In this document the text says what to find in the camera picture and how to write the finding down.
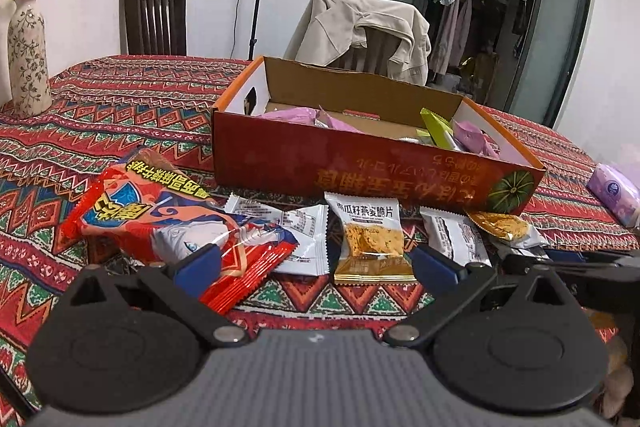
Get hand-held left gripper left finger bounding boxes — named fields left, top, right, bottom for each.
left=64, top=244, right=249, bottom=349

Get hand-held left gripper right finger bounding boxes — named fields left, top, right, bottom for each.
left=385, top=244, right=583, bottom=349

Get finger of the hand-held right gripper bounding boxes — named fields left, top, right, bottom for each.
left=542, top=248, right=640, bottom=269
left=500, top=253, right=640, bottom=308

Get white snack packet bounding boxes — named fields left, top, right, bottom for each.
left=222, top=193, right=329, bottom=277
left=419, top=207, right=493, bottom=269

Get white and gold crisp packet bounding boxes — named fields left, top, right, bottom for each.
left=324, top=190, right=418, bottom=286

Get red snack packet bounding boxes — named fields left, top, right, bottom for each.
left=65, top=150, right=299, bottom=316

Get orange cardboard box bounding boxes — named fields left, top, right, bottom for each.
left=211, top=55, right=547, bottom=218

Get green snack packet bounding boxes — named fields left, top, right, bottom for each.
left=419, top=107, right=457, bottom=151

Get purple tissue pack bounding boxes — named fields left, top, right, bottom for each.
left=586, top=163, right=640, bottom=229

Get brown snack packet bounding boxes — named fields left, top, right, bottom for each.
left=131, top=146, right=173, bottom=168

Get jacket-covered chair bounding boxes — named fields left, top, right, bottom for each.
left=345, top=27, right=396, bottom=72

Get grey-pink hanging clothes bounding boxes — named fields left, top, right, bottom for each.
left=430, top=0, right=473, bottom=75

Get frosted glass sliding door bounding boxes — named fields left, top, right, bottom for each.
left=505, top=0, right=598, bottom=128

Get dark wooden chair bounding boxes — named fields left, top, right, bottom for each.
left=120, top=0, right=188, bottom=56

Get beige jacket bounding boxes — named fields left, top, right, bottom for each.
left=285, top=0, right=432, bottom=86

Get floral ceramic vase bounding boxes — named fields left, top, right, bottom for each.
left=7, top=0, right=53, bottom=116

